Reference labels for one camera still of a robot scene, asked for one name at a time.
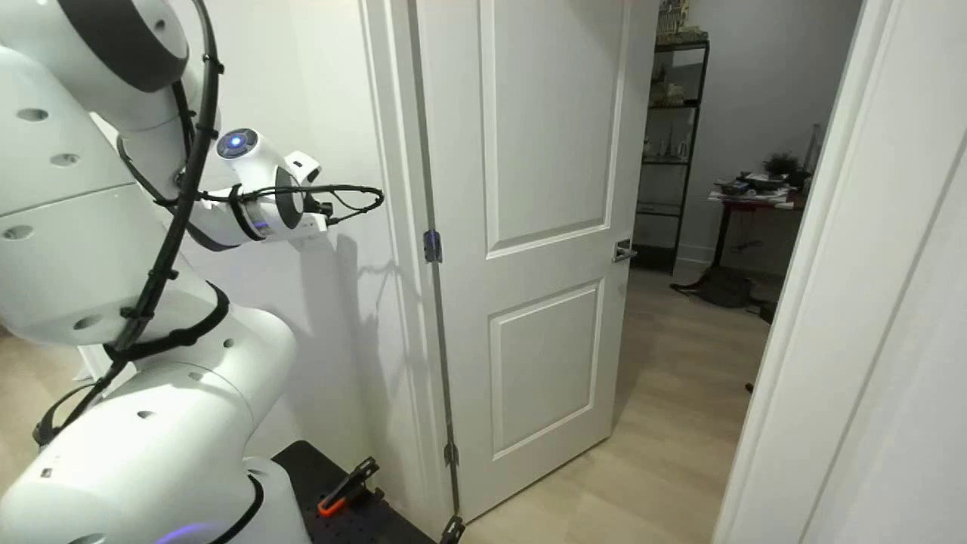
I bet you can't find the black mounting table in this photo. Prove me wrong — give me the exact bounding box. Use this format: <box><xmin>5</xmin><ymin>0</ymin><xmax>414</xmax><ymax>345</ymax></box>
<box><xmin>271</xmin><ymin>439</ymin><xmax>439</xmax><ymax>544</ymax></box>

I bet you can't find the cluttered papers pile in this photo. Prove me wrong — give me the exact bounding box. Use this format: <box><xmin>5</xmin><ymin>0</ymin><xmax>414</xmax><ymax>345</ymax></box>
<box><xmin>709</xmin><ymin>170</ymin><xmax>802</xmax><ymax>210</ymax></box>

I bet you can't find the orange black clamp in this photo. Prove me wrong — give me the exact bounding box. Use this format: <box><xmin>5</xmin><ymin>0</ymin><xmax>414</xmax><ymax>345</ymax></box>
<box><xmin>313</xmin><ymin>454</ymin><xmax>383</xmax><ymax>524</ymax></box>

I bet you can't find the black metal shelf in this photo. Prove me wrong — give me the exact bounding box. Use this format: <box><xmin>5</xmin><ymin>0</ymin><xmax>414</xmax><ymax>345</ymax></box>
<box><xmin>630</xmin><ymin>34</ymin><xmax>714</xmax><ymax>278</ymax></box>

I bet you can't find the white door frame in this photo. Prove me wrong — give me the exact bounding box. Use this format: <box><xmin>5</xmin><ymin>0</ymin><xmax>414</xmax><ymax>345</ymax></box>
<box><xmin>357</xmin><ymin>0</ymin><xmax>453</xmax><ymax>544</ymax></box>
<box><xmin>709</xmin><ymin>0</ymin><xmax>967</xmax><ymax>544</ymax></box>

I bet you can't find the white panel door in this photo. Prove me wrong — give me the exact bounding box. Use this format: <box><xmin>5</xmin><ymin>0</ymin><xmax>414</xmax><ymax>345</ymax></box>
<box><xmin>407</xmin><ymin>0</ymin><xmax>666</xmax><ymax>525</ymax></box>

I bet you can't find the wooden desk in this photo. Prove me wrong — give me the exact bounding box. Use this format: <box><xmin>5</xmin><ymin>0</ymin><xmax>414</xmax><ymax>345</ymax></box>
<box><xmin>703</xmin><ymin>183</ymin><xmax>807</xmax><ymax>325</ymax></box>

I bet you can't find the yellowish decoration plant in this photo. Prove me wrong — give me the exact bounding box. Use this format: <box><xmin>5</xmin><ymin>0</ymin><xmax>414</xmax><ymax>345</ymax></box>
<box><xmin>652</xmin><ymin>0</ymin><xmax>700</xmax><ymax>44</ymax></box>

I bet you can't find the black bag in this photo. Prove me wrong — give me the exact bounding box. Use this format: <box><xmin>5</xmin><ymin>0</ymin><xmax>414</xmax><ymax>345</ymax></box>
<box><xmin>672</xmin><ymin>265</ymin><xmax>780</xmax><ymax>325</ymax></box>

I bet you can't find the small green potted plant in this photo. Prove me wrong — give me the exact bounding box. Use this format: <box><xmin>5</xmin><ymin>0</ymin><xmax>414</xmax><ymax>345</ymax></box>
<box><xmin>758</xmin><ymin>151</ymin><xmax>813</xmax><ymax>195</ymax></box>

